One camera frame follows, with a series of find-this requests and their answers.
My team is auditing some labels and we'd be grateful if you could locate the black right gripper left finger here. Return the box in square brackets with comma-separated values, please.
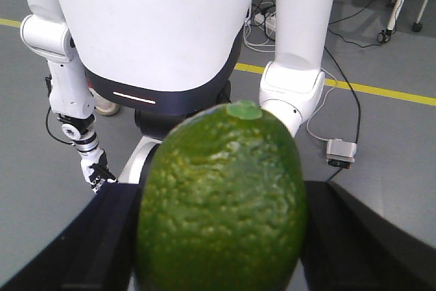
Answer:
[2, 183, 141, 290]

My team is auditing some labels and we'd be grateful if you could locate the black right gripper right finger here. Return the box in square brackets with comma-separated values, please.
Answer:
[301, 181, 435, 290]

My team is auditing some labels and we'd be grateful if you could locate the green lime fruit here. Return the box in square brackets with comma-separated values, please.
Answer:
[135, 100, 308, 290]

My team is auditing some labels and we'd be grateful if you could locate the white robot mobile base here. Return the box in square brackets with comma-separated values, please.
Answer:
[118, 136, 161, 185]

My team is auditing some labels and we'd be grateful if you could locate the black floor cable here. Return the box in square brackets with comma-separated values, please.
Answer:
[322, 45, 362, 183]

